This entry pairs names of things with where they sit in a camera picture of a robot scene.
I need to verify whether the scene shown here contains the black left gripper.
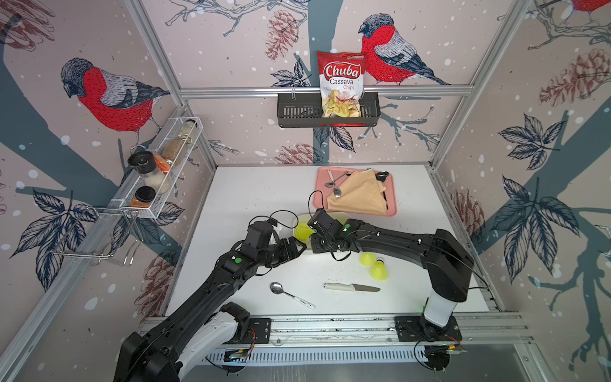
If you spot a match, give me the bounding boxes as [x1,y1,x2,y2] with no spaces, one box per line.
[256,235,308,267]

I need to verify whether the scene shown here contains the white plastic storage box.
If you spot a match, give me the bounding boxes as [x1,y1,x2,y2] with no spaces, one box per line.
[293,213,349,256]

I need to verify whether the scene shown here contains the yellow shuttlecock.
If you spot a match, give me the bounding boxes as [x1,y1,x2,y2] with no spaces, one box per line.
[360,252,377,267]
[370,258,388,282]
[294,221,315,243]

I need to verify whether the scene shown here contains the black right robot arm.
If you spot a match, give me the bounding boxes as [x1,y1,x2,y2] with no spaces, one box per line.
[307,209,475,332]

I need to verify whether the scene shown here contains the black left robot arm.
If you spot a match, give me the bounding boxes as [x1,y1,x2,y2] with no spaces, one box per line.
[114,221,306,381]

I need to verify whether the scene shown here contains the steel spoon on table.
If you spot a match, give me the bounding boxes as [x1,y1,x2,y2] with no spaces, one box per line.
[270,282,316,310]

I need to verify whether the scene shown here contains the steel spoon on tray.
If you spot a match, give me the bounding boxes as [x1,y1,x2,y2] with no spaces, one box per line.
[326,170,349,188]
[328,170,342,198]

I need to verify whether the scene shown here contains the beige folded cloth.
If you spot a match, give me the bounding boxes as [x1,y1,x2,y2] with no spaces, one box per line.
[326,170,388,216]

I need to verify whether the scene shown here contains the pink plastic tray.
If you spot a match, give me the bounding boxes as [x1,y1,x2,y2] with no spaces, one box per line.
[312,167,397,216]

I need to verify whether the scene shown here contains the black lidded low jar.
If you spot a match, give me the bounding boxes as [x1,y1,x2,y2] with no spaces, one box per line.
[130,186,157,209]

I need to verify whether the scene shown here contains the Chuba cassava chips bag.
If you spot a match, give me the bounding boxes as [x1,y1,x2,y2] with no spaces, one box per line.
[317,51,365,118]

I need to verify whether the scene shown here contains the white handled knife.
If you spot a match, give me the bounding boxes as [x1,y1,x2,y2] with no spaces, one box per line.
[323,283,380,293]

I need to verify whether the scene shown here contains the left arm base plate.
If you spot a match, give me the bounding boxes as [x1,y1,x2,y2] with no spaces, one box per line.
[222,316,271,345]

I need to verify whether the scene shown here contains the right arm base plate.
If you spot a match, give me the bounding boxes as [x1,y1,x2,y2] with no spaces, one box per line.
[394,315,462,342]

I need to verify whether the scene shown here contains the black wall basket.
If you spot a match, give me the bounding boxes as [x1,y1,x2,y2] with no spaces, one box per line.
[277,92,381,128]

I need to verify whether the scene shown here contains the white wire wall shelf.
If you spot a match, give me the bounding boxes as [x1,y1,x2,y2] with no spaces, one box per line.
[108,116,203,219]

